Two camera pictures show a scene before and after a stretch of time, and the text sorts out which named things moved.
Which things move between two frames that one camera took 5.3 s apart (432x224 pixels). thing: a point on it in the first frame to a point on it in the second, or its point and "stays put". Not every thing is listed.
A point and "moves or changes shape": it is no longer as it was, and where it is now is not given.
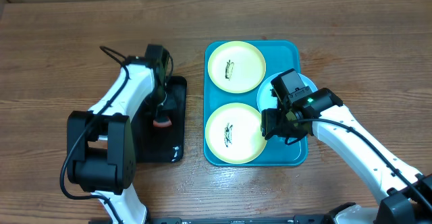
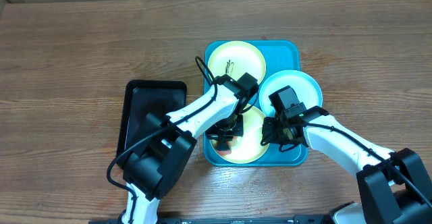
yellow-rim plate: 233,134 stays put
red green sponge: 162,124 moves or changes shape
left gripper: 154,112 to 212,132
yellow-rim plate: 236,67 stays put
